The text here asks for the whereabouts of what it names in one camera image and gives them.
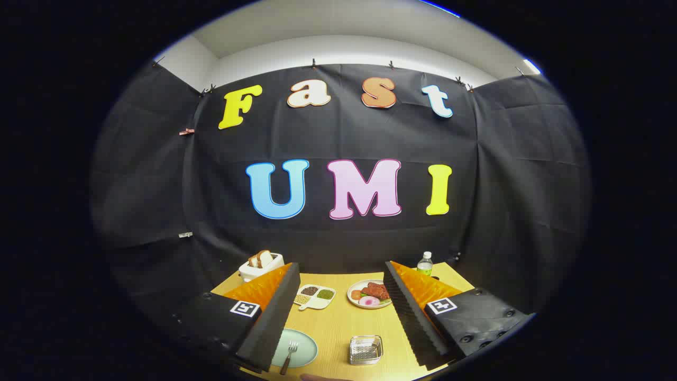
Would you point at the green label bottle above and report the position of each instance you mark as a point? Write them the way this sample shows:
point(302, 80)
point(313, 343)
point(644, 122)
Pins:
point(424, 266)

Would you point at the pink round slice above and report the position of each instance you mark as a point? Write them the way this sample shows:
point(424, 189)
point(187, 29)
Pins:
point(369, 301)

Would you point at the orange carrot piece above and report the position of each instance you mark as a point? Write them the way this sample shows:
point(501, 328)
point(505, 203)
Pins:
point(356, 295)

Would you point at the pile of yellow soybeans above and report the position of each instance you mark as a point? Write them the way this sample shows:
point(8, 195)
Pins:
point(301, 299)

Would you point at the teal round plate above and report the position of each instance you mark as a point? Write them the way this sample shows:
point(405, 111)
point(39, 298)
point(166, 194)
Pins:
point(304, 349)

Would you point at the white oval plate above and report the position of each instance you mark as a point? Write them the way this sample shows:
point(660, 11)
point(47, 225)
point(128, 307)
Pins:
point(353, 287)

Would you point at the white toaster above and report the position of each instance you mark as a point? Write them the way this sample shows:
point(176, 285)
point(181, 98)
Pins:
point(259, 273)

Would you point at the brown grilled meat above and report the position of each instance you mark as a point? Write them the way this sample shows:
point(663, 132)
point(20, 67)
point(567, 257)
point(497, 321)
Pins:
point(375, 290)

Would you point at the pile of green beans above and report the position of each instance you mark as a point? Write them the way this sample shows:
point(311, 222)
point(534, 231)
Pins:
point(325, 293)

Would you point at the large bread slice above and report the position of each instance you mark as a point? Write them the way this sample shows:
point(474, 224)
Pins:
point(264, 258)

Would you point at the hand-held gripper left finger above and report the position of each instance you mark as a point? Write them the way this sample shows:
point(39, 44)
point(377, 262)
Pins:
point(275, 323)

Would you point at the white divided dish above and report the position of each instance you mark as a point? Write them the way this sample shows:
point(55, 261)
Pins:
point(316, 303)

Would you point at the pile of dark beans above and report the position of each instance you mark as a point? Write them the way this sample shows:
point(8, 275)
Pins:
point(309, 290)

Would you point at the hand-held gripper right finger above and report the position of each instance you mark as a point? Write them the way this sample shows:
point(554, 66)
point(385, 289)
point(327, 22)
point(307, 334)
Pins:
point(410, 317)

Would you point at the small bread slice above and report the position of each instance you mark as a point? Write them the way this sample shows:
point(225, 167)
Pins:
point(253, 261)

